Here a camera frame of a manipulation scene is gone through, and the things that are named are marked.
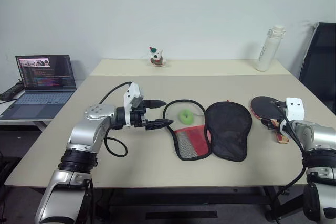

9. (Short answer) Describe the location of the green round ball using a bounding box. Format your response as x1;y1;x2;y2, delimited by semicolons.
178;109;195;125

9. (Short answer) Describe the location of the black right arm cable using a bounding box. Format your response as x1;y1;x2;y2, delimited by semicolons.
272;102;316;216

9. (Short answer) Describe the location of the white water bottle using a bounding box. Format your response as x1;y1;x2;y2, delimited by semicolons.
255;25;287;72

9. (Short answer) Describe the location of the open grey laptop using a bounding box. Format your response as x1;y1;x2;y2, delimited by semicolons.
0;54;78;120

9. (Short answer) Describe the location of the black mesh paddle case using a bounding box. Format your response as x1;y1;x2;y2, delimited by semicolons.
162;99;254;163

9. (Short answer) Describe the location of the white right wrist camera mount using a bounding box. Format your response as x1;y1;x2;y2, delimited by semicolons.
285;97;306;121

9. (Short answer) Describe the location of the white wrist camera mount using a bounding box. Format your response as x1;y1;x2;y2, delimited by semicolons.
122;82;145;126
285;97;306;121

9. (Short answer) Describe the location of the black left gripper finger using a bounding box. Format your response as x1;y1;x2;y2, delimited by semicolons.
145;119;174;131
145;99;167;109

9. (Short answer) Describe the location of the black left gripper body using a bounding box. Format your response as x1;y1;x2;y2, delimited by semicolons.
129;99;148;130

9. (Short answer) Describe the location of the black table frame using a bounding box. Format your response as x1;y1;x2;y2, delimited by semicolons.
90;186;312;221

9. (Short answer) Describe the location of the white plush dog toy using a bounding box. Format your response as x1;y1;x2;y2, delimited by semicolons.
148;46;168;68

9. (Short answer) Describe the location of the black table tennis paddle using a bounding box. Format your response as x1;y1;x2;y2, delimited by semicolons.
250;95;291;146

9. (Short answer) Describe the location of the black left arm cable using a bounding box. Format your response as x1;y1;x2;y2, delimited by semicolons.
98;82;133;157

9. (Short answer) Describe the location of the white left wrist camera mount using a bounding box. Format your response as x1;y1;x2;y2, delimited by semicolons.
122;82;145;126

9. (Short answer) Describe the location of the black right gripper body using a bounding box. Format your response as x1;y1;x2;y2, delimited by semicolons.
277;102;288;127

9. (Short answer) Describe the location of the black office chair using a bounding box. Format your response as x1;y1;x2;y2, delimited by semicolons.
299;22;336;116

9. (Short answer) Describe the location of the white side desk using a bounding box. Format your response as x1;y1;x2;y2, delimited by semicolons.
0;94;79;132

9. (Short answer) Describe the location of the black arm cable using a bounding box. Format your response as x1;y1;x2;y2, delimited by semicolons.
98;82;133;157
272;102;316;216

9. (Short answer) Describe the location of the black device beside laptop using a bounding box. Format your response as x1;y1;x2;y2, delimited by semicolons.
0;80;24;102

